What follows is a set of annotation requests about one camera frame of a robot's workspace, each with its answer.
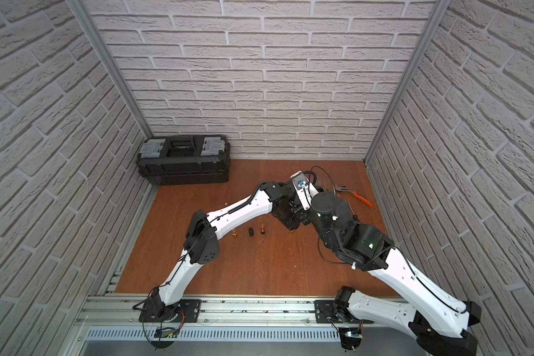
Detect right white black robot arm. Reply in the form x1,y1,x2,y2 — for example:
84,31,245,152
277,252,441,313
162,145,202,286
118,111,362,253
306,191,481,355

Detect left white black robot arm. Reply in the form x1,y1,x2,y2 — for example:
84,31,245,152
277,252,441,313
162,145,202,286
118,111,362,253
149,180,320,316

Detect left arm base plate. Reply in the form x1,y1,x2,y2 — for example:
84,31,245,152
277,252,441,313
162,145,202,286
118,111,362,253
135,299,202,323

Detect aluminium rail frame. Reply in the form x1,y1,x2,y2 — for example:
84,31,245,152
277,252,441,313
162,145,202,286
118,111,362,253
70,271,446,356

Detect orange handled pliers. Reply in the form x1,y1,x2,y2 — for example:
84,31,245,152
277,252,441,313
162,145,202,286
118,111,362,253
335,185,374,208

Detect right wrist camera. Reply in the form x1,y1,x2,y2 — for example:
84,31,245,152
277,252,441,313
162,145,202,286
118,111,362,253
291,171,319,211

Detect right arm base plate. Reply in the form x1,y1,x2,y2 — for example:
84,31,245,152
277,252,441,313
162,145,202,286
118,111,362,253
314,300,374,325

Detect black plastic toolbox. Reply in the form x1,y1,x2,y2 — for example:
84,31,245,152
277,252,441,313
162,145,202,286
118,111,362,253
136,135,231,186

